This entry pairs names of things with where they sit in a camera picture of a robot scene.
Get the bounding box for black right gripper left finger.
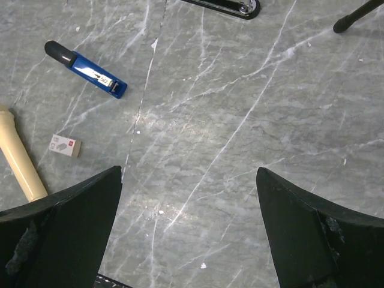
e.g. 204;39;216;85
1;166;122;287

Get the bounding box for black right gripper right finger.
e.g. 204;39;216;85
256;167;383;287

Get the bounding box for blue stapler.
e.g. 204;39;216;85
44;40;128;99

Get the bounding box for black stapler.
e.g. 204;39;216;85
184;0;261;20

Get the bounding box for small staple box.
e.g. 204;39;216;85
49;134;82;158

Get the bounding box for black music stand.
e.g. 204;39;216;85
333;0;384;34

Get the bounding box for cream recorder flute piece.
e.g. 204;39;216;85
1;105;48;202

